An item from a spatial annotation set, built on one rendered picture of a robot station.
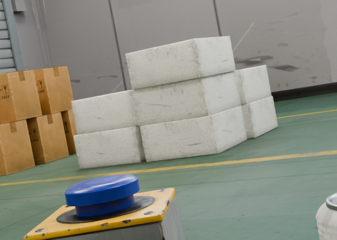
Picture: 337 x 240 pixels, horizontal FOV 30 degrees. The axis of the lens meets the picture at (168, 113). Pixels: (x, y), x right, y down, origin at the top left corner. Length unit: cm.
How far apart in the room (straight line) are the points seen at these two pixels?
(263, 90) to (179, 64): 74
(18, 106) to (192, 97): 138
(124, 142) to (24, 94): 105
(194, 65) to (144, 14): 366
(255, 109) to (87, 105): 88
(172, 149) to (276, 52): 303
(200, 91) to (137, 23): 371
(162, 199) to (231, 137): 273
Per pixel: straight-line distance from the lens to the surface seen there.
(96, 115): 325
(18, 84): 399
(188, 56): 291
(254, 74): 343
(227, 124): 305
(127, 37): 664
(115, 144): 319
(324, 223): 52
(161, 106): 301
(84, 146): 330
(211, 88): 297
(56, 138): 417
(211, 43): 303
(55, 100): 425
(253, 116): 328
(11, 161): 387
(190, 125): 294
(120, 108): 316
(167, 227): 32
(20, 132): 394
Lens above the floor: 38
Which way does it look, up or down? 3 degrees down
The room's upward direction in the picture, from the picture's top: 11 degrees counter-clockwise
